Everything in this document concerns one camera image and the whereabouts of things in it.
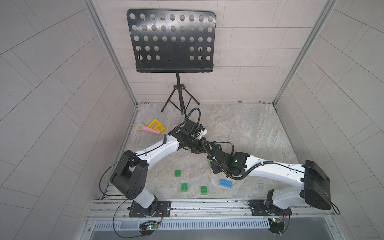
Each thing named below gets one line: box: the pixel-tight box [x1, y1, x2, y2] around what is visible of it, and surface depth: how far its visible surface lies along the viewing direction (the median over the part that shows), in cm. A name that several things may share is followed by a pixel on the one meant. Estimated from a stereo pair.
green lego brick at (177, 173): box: [174, 169, 182, 177], surface depth 84 cm
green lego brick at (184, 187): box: [181, 183, 189, 192], surface depth 78 cm
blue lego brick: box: [220, 178, 233, 189], surface depth 80 cm
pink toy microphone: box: [136, 122, 161, 135], surface depth 101 cm
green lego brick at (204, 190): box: [200, 186, 208, 195], surface depth 76 cm
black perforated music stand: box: [126, 9, 217, 117], surface depth 70 cm
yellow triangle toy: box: [147, 118, 166, 133], surface depth 104 cm
